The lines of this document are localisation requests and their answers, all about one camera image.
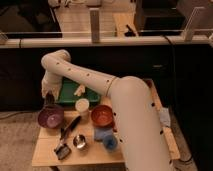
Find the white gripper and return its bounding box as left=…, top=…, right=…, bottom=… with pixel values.
left=41, top=82, right=62, bottom=100

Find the black eraser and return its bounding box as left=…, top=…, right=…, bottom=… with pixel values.
left=44, top=93, right=55, bottom=106

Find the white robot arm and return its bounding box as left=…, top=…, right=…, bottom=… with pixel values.
left=41, top=50, right=174, bottom=171

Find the purple bowl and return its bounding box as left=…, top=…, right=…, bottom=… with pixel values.
left=38, top=104, right=64, bottom=129

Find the orange bowl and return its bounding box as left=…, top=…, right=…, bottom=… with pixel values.
left=91, top=105, right=113, bottom=127

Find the green plastic tray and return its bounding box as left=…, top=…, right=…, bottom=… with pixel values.
left=56, top=79, right=101, bottom=106

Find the beige wedge in tray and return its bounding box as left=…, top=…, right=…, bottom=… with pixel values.
left=74, top=85, right=86, bottom=97

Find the white cup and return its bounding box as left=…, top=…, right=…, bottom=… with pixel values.
left=75, top=98, right=89, bottom=116

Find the wooden table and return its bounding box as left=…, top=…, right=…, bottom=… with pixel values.
left=32, top=79, right=180, bottom=167

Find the small metal cup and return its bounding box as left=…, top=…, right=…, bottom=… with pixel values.
left=73, top=134, right=86, bottom=150

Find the blue sponge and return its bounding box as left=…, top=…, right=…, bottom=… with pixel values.
left=94, top=128, right=113, bottom=141

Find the blue cup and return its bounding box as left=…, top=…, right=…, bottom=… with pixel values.
left=102, top=135, right=118, bottom=151

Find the light blue cloth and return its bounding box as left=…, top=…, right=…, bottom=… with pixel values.
left=159, top=107, right=171, bottom=127

